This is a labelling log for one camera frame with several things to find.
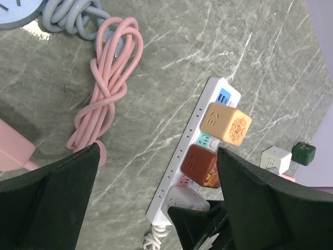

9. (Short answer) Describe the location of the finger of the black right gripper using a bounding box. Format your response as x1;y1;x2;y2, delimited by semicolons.
168;200;234;249

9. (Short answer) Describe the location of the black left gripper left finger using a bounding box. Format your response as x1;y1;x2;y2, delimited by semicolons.
1;143;100;249

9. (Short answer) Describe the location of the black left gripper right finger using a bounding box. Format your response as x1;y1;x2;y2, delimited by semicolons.
217;147;332;249

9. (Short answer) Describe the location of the white patterned cube adapter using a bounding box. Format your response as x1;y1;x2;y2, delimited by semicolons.
161;186;210;213

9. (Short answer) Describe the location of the white power strip cable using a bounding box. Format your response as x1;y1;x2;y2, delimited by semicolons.
143;224;167;250

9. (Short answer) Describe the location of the plain white cube adapter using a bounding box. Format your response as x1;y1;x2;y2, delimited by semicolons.
260;146;292;174

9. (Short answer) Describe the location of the brown cube plug adapter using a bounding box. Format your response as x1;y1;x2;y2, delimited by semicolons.
181;144;221;189

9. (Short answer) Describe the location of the dark green cube adapter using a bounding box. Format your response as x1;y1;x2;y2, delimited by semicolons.
291;142;316;166

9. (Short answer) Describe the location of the tan cube plug adapter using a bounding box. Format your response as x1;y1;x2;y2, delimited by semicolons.
200;103;252;146

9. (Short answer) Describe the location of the white power strip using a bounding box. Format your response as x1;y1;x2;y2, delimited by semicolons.
146;77;241;227

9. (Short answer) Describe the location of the pink power strip cable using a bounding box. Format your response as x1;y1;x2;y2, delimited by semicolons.
66;17;144;167

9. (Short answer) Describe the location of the pink cube plug adapter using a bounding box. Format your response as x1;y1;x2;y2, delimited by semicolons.
279;174;296;182

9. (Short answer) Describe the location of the pink power strip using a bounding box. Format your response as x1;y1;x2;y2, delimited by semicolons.
1;120;39;172

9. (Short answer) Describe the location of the light blue round socket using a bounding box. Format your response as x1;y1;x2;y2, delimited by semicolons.
1;0;47;30

